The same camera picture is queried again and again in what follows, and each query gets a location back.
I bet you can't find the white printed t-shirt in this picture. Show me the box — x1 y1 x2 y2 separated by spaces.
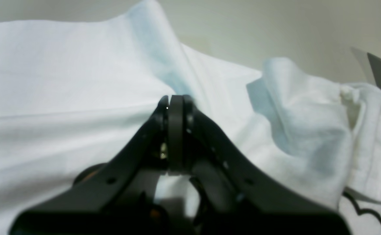
0 0 381 235

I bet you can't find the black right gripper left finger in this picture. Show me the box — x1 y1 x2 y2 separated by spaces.
9 96 169 235

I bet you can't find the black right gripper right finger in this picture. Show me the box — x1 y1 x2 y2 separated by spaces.
168 95 350 235

